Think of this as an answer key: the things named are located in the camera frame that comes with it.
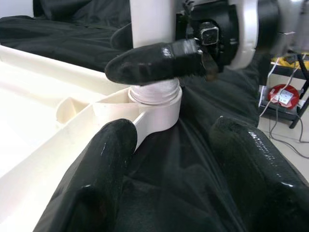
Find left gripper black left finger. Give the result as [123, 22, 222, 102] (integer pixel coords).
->
[31, 118, 139, 232]

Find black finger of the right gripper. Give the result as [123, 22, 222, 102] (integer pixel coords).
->
[111, 23, 134, 52]
[105, 38, 219, 85]

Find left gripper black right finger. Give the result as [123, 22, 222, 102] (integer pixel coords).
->
[210, 116, 309, 232]

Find white plastic table leg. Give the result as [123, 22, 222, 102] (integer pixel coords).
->
[127, 0, 181, 106]

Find white plastic table top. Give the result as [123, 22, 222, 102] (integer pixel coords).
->
[0, 44, 182, 229]

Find black nylon cloth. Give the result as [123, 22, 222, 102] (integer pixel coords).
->
[0, 0, 271, 232]

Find yellow object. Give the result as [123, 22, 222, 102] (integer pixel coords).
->
[271, 57, 301, 67]

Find white power adapter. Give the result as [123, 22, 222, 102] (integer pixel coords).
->
[270, 88, 293, 105]

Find red round power socket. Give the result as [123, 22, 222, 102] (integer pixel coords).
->
[267, 84, 300, 107]

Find grey floor cable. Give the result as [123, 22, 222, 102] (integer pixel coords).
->
[269, 106, 309, 160]

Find black shelf frame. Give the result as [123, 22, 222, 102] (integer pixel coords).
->
[258, 54, 309, 129]

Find white cable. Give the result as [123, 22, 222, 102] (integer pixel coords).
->
[259, 58, 298, 117]

